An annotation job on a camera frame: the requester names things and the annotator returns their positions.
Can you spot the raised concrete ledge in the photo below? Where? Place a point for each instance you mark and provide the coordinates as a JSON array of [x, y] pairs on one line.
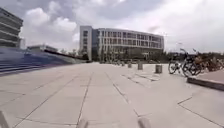
[[208, 80]]

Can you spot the stone bollard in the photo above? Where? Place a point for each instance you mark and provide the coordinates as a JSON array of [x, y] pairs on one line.
[[158, 69], [140, 66], [122, 63], [129, 65]]

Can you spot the curved grey office building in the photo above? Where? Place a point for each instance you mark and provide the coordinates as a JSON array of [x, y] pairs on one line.
[[126, 40]]

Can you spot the row of parked bicycles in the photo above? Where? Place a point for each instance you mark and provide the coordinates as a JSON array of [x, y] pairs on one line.
[[188, 65]]

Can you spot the grey building with balconies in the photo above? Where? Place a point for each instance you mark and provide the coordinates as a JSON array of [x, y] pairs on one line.
[[9, 30]]

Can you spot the low flat building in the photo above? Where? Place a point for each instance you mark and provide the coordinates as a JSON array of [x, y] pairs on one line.
[[41, 48]]

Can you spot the pale concrete slab pavement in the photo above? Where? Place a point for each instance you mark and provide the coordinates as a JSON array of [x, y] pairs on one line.
[[100, 90]]

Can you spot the row of small trees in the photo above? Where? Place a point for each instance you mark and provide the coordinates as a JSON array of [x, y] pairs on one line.
[[133, 55]]

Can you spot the robot's own part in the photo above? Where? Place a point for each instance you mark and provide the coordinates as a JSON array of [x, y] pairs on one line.
[[82, 124], [144, 123]]

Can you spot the wide blue-grey steps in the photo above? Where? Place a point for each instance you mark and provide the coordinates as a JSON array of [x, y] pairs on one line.
[[30, 60]]

